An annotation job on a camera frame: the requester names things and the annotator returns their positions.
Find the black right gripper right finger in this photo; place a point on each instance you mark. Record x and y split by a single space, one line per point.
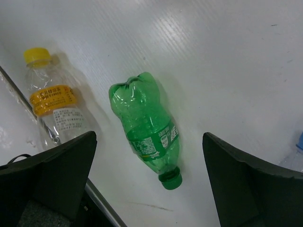
249 191

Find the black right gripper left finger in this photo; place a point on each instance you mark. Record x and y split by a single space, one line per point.
45 179

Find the blue label clear bottle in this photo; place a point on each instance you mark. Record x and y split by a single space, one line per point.
294 159

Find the yellow cap clear bottle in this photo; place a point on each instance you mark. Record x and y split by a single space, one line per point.
56 100

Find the green plastic bottle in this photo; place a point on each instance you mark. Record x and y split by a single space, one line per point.
149 128

